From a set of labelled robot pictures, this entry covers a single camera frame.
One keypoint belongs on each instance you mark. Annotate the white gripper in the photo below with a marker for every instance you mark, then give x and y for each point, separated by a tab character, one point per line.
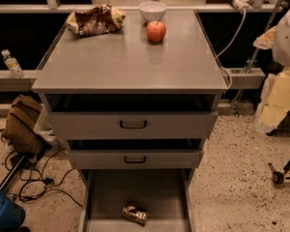
288	38

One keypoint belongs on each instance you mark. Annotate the grey drawer cabinet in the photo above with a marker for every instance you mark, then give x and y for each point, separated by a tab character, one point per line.
179	74

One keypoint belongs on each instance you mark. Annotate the grey bottom drawer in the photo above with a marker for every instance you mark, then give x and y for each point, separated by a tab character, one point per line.
163	193

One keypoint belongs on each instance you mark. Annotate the grey drawer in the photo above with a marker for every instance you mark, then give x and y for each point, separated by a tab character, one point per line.
80	117
163	193
135	153

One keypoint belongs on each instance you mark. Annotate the grey middle drawer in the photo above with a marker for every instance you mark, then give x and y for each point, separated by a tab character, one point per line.
135	153

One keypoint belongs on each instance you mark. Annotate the grey top drawer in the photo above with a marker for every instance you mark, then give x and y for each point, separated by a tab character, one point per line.
80	117

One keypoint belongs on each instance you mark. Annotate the metal tripod pole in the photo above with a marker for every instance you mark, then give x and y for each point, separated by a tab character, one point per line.
257	4

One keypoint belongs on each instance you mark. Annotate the black wheeled stand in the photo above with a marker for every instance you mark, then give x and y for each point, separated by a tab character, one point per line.
279	177

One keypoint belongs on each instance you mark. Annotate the red apple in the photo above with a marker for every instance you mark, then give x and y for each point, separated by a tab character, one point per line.
155	31

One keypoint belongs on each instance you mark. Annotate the white bowl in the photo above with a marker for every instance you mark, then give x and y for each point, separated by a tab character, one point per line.
152	10

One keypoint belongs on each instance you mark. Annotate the crumpled brown chip bag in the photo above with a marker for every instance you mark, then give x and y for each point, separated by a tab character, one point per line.
102	19

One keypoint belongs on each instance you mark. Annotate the clear plastic bottle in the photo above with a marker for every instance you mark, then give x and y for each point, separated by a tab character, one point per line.
12	64

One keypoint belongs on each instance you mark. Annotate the brown backpack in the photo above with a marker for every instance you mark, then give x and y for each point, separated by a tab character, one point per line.
20	123

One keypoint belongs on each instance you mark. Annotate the blue container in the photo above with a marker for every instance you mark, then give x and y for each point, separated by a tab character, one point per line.
11	214

